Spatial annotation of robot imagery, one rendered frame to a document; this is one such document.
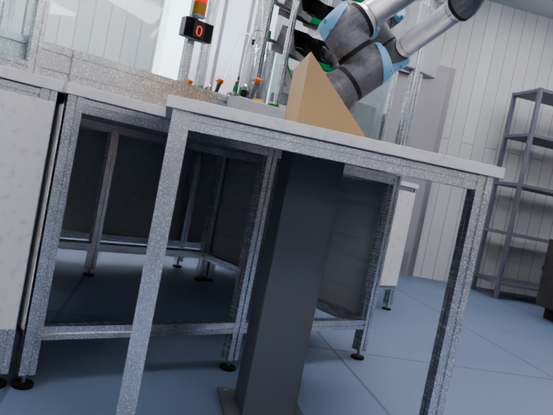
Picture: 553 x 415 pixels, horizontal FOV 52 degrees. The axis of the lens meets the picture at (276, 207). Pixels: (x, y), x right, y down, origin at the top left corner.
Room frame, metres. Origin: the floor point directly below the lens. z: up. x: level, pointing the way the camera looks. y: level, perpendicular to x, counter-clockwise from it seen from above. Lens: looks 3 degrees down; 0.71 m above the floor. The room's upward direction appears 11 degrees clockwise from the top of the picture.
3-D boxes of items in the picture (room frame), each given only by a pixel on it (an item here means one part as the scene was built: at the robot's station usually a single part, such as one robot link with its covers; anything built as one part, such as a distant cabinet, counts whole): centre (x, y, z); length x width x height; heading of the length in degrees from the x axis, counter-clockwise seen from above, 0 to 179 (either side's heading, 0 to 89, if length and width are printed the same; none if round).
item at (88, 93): (2.55, 0.50, 0.85); 1.50 x 1.41 x 0.03; 130
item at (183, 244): (3.70, 0.48, 0.43); 2.20 x 0.38 x 0.86; 130
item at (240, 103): (1.99, 0.13, 0.93); 0.21 x 0.07 x 0.06; 130
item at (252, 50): (3.21, 0.27, 1.32); 0.14 x 0.14 x 0.38
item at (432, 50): (3.76, -0.73, 1.43); 0.30 x 0.09 x 1.13; 130
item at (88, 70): (1.92, 0.32, 0.91); 0.89 x 0.06 x 0.11; 130
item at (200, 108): (1.77, -0.07, 0.84); 0.90 x 0.70 x 0.03; 102
